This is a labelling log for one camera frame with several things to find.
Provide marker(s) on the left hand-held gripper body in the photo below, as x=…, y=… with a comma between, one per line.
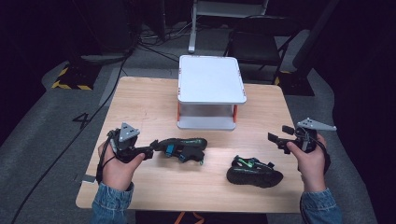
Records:
x=127, y=146

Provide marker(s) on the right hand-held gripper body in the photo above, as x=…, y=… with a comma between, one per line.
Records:
x=306, y=138

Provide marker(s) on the black sandal with blue buckle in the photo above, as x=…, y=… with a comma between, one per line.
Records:
x=186, y=149

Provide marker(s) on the person's left hand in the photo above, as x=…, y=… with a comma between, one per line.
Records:
x=118, y=174

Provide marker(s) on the person's right hand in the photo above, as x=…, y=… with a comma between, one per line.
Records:
x=311, y=168

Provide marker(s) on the yellow-black striped stand base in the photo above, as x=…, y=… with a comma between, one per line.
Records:
x=73, y=79
x=294, y=84

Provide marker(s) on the white two-tier shelf rack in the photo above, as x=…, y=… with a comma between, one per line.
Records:
x=210, y=79

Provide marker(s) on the black folding chair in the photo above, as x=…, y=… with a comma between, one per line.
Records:
x=257, y=43

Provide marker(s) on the dark slanted pole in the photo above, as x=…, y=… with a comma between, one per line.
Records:
x=314, y=34

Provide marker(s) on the white metal stand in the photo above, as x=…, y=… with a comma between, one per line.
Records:
x=193, y=31

